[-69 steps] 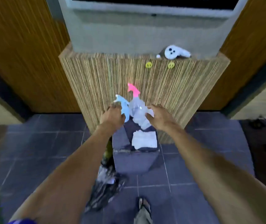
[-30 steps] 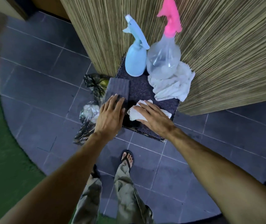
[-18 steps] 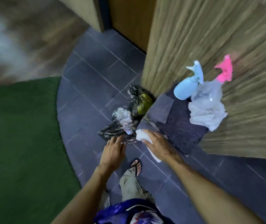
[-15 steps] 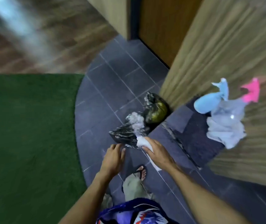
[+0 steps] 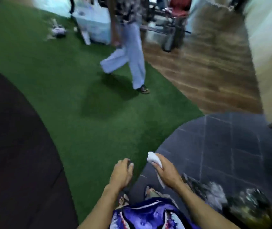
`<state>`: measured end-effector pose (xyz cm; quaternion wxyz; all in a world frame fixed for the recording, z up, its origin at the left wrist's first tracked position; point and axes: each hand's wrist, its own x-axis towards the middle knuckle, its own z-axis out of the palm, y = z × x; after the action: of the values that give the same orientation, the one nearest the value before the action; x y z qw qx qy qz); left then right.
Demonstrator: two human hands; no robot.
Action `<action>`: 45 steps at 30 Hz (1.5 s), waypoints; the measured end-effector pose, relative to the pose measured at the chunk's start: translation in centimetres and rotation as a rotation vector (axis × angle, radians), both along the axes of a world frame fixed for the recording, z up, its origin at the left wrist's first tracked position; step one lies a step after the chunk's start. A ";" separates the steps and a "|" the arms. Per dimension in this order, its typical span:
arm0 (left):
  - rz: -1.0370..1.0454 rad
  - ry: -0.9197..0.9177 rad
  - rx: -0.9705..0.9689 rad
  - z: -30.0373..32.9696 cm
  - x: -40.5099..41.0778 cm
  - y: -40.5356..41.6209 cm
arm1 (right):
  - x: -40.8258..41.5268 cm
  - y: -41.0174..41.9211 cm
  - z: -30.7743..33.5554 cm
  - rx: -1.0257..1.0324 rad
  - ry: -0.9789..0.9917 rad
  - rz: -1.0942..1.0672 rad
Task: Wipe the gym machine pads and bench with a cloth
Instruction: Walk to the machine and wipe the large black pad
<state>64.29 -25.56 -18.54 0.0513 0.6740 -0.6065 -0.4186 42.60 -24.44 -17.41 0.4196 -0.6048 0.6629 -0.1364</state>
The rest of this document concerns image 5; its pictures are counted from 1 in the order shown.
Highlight person's right hand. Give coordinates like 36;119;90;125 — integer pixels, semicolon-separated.
153;154;184;188

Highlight person's left hand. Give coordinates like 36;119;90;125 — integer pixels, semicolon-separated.
109;158;134;189

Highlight white cloth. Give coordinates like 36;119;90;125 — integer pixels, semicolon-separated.
147;152;165;189

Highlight person's right forearm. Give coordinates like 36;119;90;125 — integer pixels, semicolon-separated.
166;181;241;229

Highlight person's left forearm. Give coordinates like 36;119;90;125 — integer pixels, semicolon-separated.
77;182;127;229

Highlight person's right sandal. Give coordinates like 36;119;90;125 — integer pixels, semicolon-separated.
145;186;172;201

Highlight person's left sandal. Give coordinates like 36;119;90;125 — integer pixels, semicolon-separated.
118;193;130;209

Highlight purple patterned garment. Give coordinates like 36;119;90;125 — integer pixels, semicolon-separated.
110;197;199;229

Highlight dark patterned bag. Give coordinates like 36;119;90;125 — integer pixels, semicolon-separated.
182;173;272;229

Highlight green artificial turf carpet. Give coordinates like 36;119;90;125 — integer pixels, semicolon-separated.
0;0;204;223

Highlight dark round mat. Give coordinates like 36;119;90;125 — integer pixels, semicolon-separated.
0;62;80;229

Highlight white bottle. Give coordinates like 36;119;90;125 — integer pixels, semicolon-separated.
81;30;92;45

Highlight white headset device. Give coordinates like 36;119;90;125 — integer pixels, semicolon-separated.
46;18;67;41

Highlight red chair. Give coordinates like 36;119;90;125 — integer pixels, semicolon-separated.
167;0;193;17

